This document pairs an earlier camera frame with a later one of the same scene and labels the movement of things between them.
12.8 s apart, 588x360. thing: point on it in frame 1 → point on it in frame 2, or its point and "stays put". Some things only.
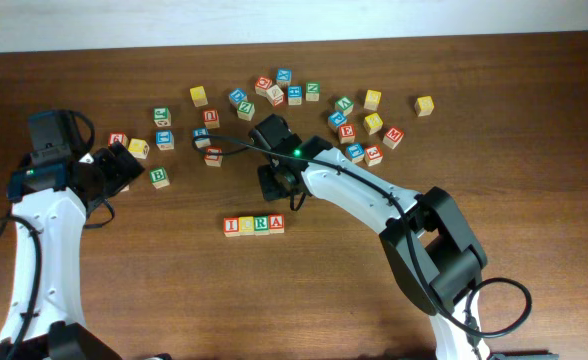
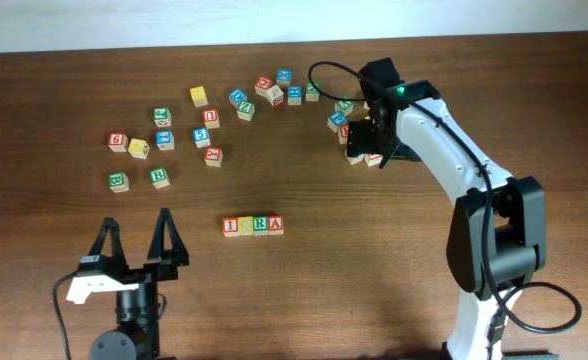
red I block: (231, 226) stays put
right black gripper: (269, 188) → (360, 142)
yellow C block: (246, 226) stays put
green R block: (261, 225) stays put
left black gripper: (122, 175) → (163, 266)
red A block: (277, 223) stays put
